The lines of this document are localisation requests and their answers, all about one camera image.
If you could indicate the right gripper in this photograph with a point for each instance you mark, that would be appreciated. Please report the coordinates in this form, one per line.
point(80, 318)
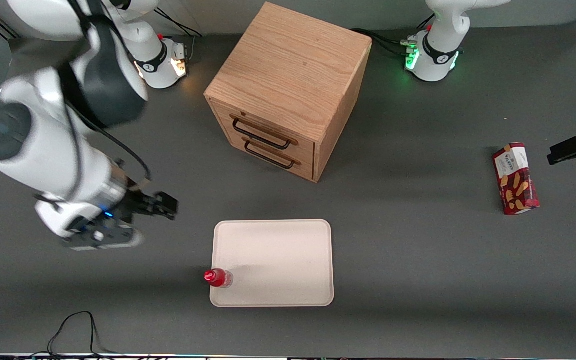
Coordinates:
point(138, 205)

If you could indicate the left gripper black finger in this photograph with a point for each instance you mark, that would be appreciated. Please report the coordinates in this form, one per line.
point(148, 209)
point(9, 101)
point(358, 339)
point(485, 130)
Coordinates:
point(573, 149)

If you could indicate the small red coke bottle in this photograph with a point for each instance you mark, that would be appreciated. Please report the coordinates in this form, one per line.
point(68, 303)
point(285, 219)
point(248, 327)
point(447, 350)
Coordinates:
point(218, 278)

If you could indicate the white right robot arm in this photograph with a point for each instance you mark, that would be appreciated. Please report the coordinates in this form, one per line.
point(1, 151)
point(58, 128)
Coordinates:
point(58, 155)

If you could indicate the cream rectangular tray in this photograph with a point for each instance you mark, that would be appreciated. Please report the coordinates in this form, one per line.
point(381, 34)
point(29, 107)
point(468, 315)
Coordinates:
point(278, 260)

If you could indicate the red tartan shortbread box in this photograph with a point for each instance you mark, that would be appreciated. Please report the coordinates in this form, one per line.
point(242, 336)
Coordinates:
point(515, 180)

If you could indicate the wooden drawer front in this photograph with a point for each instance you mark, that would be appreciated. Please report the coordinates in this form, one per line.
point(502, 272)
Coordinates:
point(298, 167)
point(268, 127)

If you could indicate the oak wooden drawer cabinet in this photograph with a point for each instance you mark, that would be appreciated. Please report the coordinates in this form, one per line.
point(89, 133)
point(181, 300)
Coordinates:
point(288, 65)

